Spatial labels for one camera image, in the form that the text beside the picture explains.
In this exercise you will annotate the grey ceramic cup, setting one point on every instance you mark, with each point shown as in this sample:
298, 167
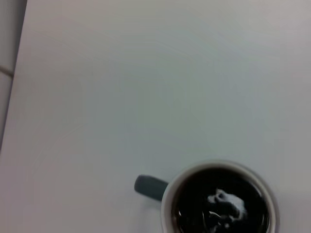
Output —
167, 201

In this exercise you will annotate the dark coffee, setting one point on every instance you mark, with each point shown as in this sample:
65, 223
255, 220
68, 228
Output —
194, 194

